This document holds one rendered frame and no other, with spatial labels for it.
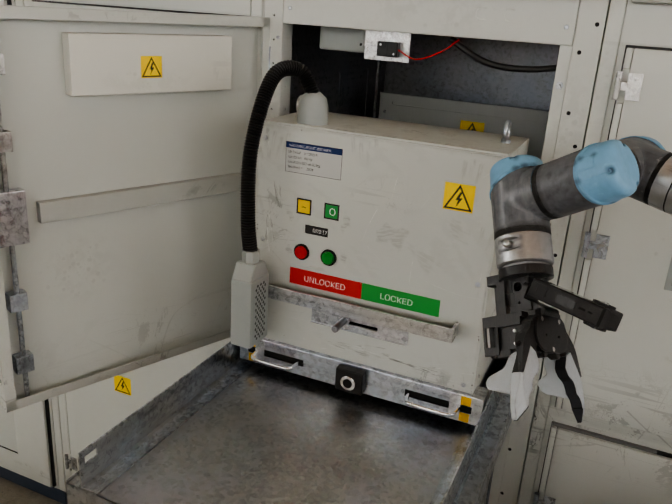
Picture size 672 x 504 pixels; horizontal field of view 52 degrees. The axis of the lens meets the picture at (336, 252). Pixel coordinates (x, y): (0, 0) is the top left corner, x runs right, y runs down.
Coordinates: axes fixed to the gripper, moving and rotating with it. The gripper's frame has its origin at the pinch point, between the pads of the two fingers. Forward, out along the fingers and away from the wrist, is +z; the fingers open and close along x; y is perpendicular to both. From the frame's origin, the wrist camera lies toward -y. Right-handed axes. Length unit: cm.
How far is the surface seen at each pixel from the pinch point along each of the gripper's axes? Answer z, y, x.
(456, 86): -105, 69, -78
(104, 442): 1, 68, 27
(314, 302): -25, 55, -8
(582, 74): -63, 5, -31
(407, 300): -25, 40, -19
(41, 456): 3, 190, -7
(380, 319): -21, 44, -15
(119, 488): 8, 66, 25
